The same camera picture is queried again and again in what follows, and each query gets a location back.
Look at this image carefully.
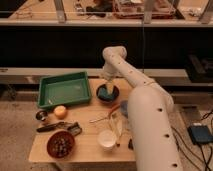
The black brush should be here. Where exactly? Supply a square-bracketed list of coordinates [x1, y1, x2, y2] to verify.
[36, 121, 82, 136]

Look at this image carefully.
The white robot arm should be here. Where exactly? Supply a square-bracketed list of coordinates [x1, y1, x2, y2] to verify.
[102, 46, 183, 171]

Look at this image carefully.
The white paper cup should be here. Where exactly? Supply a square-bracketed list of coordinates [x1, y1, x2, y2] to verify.
[98, 130, 117, 150]

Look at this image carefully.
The small metal cup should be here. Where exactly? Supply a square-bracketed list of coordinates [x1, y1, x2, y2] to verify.
[36, 110, 47, 121]

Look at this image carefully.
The black bowl with sponge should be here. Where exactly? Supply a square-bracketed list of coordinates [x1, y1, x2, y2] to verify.
[96, 84, 119, 102]

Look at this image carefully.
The blue cloth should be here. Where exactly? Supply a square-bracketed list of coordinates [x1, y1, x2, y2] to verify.
[120, 100, 128, 118]

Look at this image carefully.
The green plastic tray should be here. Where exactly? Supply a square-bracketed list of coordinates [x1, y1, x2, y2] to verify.
[38, 71, 92, 110]

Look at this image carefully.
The yellow round fruit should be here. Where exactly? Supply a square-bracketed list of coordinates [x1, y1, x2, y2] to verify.
[53, 105, 67, 119]

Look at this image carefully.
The black rectangular box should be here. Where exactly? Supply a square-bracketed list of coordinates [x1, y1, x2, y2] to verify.
[128, 139, 133, 150]

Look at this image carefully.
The brown bowl with nuts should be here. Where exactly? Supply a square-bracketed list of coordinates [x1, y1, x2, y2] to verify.
[47, 131, 75, 158]

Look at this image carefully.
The blue device on floor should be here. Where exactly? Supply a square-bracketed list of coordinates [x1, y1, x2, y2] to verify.
[187, 125, 213, 145]

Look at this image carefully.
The orange handled tool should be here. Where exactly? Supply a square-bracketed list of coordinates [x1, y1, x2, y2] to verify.
[107, 104, 120, 119]

